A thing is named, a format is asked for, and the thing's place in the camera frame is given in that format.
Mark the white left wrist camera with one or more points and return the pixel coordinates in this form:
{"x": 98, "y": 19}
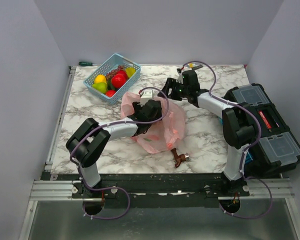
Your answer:
{"x": 145, "y": 96}

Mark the purple fake grapes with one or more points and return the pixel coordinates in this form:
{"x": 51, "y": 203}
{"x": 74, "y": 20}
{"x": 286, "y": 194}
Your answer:
{"x": 114, "y": 71}

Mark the black mounting bar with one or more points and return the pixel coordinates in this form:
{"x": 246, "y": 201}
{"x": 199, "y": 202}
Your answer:
{"x": 166, "y": 190}

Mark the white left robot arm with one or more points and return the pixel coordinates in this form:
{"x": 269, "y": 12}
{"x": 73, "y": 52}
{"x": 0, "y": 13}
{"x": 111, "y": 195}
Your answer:
{"x": 89, "y": 140}

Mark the green handled screwdriver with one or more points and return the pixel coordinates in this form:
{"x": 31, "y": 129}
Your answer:
{"x": 85, "y": 64}

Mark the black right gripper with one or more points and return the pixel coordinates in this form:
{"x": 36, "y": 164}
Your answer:
{"x": 171, "y": 84}

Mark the metal rail at table edge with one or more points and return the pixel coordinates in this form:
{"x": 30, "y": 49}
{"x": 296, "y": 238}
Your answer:
{"x": 57, "y": 129}

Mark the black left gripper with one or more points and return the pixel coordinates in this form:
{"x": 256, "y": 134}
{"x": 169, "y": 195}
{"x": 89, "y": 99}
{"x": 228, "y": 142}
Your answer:
{"x": 137, "y": 108}

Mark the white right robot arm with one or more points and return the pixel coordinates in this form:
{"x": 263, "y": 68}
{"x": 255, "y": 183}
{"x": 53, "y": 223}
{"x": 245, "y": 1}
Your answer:
{"x": 238, "y": 128}

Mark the red fake pomegranate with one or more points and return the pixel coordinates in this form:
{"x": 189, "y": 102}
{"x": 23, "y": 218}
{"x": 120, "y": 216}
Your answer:
{"x": 123, "y": 72}

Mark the green fake fruit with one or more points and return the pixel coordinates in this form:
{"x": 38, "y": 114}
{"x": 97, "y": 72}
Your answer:
{"x": 102, "y": 87}

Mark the green fake avocado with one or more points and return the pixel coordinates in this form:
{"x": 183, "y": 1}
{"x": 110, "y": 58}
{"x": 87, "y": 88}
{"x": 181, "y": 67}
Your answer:
{"x": 110, "y": 86}

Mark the yellow fake pear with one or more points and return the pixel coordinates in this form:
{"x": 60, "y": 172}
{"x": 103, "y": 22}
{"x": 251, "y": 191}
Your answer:
{"x": 100, "y": 79}

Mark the yellow fake starfruit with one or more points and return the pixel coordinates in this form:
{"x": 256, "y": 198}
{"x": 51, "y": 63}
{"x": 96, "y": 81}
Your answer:
{"x": 130, "y": 71}

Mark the light blue plastic basket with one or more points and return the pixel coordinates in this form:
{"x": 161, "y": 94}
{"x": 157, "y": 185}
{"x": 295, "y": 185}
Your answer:
{"x": 113, "y": 62}

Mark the red fake fruit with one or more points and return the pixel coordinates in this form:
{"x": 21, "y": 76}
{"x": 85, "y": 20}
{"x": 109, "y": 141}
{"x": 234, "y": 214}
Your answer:
{"x": 110, "y": 93}
{"x": 118, "y": 81}

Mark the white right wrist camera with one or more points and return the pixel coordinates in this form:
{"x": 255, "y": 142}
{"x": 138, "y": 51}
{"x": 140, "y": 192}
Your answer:
{"x": 182, "y": 77}

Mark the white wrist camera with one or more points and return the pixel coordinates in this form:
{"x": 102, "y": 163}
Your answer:
{"x": 145, "y": 96}
{"x": 182, "y": 77}

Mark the yellow black small tool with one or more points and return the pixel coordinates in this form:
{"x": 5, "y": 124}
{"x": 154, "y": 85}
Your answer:
{"x": 194, "y": 66}

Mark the black plastic toolbox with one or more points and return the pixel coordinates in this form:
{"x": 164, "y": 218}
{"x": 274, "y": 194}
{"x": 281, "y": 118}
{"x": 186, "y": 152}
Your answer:
{"x": 277, "y": 150}

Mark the pink plastic bag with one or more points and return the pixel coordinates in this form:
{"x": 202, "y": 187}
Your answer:
{"x": 164, "y": 135}

